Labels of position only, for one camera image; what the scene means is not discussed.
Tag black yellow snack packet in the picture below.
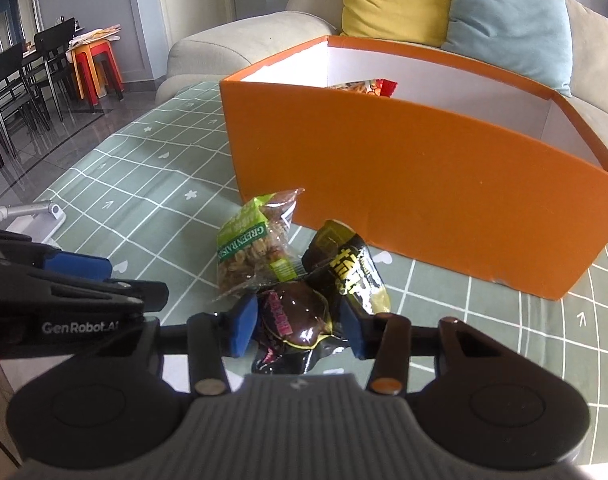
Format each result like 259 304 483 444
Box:
302 220 391 320

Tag light blue cushion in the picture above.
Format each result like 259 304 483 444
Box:
441 0 573 96

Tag green raisins bag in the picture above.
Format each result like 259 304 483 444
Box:
216 188 304 295

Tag orange printed peanut bag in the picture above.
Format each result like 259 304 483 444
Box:
331 78 398 98

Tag beige cushion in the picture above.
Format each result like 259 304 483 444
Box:
544 0 608 113

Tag yellow cushion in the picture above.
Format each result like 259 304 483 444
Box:
338 0 455 49

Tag dark brown shiny snack packet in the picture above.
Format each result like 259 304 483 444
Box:
252 281 348 375

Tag white phone stand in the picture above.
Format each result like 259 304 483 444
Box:
0 200 66 245

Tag black dining chair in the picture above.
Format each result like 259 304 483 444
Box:
0 18 76 156

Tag orange cardboard box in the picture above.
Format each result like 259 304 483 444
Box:
220 36 608 299

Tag red orange stacked stools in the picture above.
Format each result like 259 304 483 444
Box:
66 39 125 112

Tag beige sofa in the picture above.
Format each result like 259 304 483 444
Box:
155 0 608 149

